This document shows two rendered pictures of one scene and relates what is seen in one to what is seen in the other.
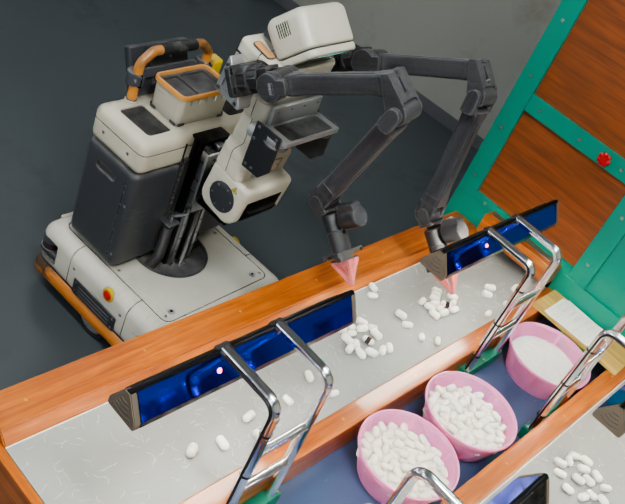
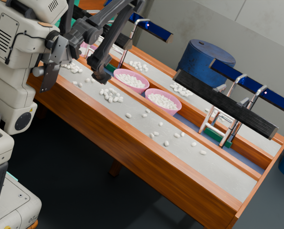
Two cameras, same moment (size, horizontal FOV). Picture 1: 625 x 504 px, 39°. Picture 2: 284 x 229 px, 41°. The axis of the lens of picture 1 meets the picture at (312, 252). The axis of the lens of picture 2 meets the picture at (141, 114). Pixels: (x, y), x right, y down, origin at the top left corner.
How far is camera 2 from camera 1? 275 cm
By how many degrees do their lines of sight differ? 81
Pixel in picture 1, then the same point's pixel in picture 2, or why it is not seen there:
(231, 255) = not seen: outside the picture
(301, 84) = (104, 22)
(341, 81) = (121, 6)
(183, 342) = (159, 147)
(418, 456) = (157, 98)
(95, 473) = (230, 179)
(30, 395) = (222, 195)
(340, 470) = not seen: hidden behind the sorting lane
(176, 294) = (3, 192)
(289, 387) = (152, 122)
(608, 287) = not seen: hidden behind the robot
